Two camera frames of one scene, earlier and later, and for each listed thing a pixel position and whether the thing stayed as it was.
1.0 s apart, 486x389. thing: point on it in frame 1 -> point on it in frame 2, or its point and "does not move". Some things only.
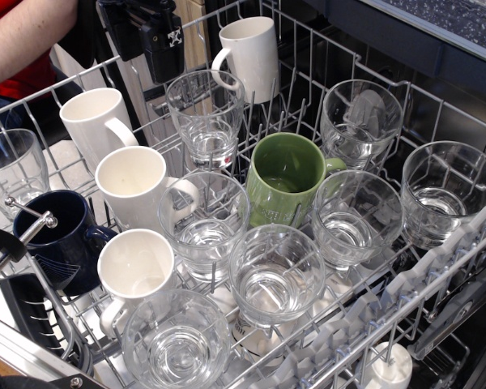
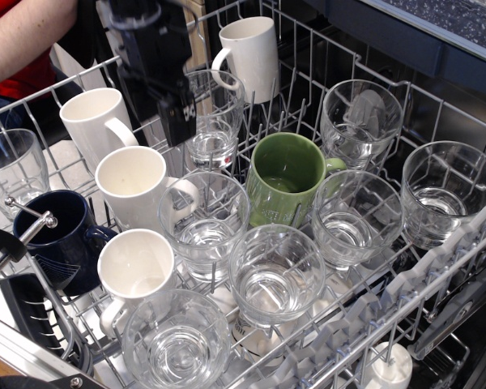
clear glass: (175, 339) does not move
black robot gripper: (130, 22) -> (154, 44)
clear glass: (205, 213) does not move
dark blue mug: (70, 251) does not move
